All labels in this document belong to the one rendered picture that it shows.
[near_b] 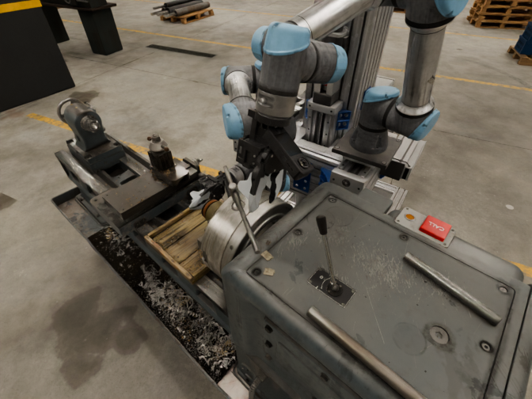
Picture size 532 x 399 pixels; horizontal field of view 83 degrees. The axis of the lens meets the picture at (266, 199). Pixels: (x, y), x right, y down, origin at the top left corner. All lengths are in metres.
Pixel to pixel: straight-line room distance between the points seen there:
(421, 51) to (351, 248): 0.56
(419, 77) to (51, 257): 2.58
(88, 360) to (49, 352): 0.25
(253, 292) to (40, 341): 1.86
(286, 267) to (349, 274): 0.14
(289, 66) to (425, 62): 0.53
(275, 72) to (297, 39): 0.06
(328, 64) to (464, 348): 0.58
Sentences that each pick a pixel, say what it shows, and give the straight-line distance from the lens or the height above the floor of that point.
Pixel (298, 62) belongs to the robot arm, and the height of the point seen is 1.65.
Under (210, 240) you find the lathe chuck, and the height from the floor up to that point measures 1.16.
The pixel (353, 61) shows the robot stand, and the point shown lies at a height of 1.42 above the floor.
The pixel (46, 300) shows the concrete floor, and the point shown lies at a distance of 2.54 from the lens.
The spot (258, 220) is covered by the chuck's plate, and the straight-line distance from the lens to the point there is 0.82.
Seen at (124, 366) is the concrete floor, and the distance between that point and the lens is 2.08.
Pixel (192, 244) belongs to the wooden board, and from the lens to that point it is 1.24.
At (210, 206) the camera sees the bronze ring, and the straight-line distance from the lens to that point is 1.03.
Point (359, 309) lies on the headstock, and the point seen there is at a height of 1.26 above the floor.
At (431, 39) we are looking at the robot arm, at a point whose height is 1.61.
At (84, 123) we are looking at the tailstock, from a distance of 1.79.
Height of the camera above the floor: 1.83
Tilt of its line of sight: 43 degrees down
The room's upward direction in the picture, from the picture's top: straight up
